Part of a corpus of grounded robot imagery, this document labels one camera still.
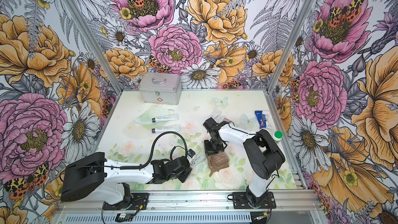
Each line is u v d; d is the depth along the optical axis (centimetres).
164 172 63
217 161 85
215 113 108
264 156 47
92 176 43
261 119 102
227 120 105
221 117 105
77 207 73
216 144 77
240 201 73
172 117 107
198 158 86
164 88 104
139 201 73
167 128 99
